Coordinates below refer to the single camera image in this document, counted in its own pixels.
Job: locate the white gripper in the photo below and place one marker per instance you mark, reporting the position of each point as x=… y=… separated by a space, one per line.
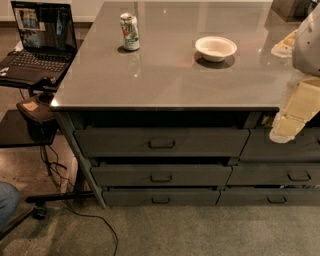
x=308 y=48

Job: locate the black open laptop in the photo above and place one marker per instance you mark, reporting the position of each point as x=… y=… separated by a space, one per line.
x=48 y=45

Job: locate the white paper bowl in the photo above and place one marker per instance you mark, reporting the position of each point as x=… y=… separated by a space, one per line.
x=215 y=49

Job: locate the brown item under tabletop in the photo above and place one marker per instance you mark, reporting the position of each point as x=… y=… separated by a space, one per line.
x=267 y=119

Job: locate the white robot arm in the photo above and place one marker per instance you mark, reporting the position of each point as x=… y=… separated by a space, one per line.
x=305 y=46

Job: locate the person's leg in jeans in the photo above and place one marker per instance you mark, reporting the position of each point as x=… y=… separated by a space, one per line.
x=9 y=199

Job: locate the black laptop stand table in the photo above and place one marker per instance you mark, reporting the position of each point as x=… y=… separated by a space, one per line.
x=33 y=124

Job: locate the green white soda can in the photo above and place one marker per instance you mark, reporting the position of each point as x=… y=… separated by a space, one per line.
x=129 y=26

